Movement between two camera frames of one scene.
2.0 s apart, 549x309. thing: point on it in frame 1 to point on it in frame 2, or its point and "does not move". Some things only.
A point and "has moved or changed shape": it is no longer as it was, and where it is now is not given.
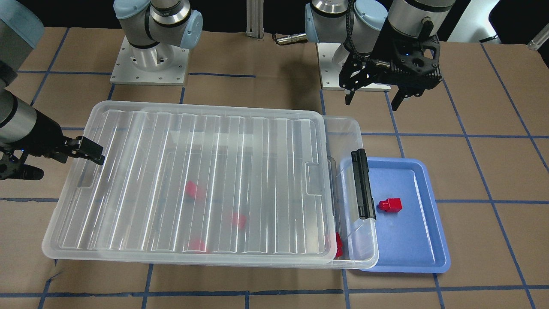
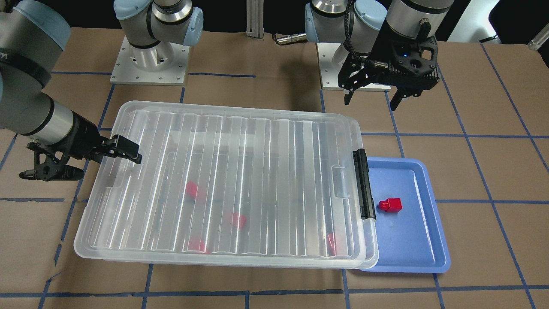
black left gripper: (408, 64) does not move
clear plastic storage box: (234, 192) does not move
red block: (390, 205) does not move
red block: (196, 245) does not move
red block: (339, 243) to (331, 247)
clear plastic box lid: (194, 182) has moved or changed shape
